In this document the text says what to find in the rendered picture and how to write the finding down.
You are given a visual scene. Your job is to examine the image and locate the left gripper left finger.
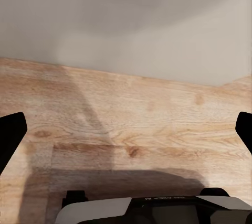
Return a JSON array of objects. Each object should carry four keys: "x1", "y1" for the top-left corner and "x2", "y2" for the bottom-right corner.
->
[{"x1": 0, "y1": 112, "x2": 27, "y2": 174}]

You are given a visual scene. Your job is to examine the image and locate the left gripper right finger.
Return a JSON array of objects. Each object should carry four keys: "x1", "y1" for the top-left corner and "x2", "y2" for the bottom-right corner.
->
[{"x1": 235, "y1": 111, "x2": 252, "y2": 154}]

